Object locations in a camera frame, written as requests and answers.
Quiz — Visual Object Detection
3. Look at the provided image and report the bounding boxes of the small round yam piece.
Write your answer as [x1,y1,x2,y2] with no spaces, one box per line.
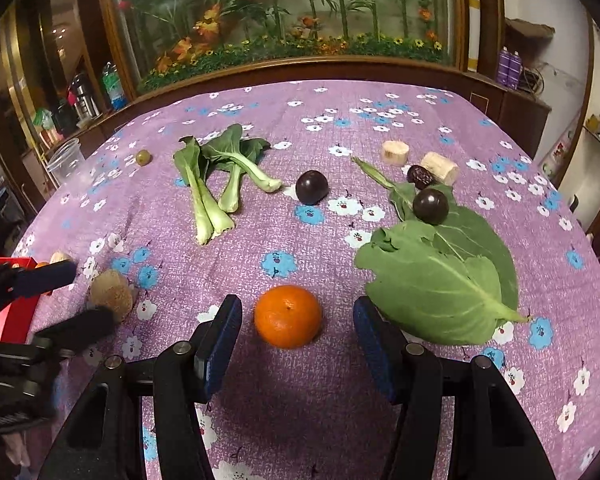
[48,252,72,264]

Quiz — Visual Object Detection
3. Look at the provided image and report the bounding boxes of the lone mandarin orange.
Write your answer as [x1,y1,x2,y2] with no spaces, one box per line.
[253,285,323,349]

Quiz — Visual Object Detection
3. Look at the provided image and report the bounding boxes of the large white yam chunk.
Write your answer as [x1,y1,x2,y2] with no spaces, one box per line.
[90,269,134,323]

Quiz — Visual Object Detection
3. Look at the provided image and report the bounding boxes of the red tray box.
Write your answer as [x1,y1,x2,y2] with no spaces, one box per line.
[0,257,40,344]

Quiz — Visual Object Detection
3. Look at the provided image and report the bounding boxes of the clear plastic cup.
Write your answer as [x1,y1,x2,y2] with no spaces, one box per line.
[45,138,85,186]

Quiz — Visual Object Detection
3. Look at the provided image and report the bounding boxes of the large green leaf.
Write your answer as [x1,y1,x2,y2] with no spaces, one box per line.
[354,158,530,346]

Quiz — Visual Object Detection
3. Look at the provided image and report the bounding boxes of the small green olive fruit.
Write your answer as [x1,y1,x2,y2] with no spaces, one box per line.
[135,150,152,167]

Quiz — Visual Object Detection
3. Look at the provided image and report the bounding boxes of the black kettle flask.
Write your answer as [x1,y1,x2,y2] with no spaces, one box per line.
[68,73,100,120]

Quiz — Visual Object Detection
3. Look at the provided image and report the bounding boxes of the purple floral tablecloth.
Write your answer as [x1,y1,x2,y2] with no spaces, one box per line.
[16,81,600,479]

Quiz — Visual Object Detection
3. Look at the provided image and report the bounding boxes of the dark plum left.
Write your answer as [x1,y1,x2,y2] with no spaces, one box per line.
[296,170,329,206]

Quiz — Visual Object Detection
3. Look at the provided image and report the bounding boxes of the bok choy greens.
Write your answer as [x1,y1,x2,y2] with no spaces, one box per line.
[173,124,283,246]

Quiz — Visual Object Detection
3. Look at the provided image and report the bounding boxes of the green label water bottle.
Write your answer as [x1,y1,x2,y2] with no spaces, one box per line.
[102,62,128,110]

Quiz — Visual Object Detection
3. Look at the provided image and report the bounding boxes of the dark plum on leaf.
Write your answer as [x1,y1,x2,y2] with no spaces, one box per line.
[412,188,450,226]

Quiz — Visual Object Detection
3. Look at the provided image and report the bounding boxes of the small dark date far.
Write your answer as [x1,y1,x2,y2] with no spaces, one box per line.
[406,165,438,190]

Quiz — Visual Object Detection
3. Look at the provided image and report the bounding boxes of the far yam piece right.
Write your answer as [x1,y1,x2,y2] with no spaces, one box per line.
[420,152,460,186]

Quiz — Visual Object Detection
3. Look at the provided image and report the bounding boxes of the far yam piece left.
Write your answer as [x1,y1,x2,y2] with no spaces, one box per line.
[380,140,410,166]

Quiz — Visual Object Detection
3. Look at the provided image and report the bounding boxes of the flower display glass case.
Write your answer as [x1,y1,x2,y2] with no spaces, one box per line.
[100,0,480,96]

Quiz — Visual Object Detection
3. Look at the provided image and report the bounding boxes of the purple spray bottles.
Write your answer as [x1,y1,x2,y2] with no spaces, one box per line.
[495,47,522,90]

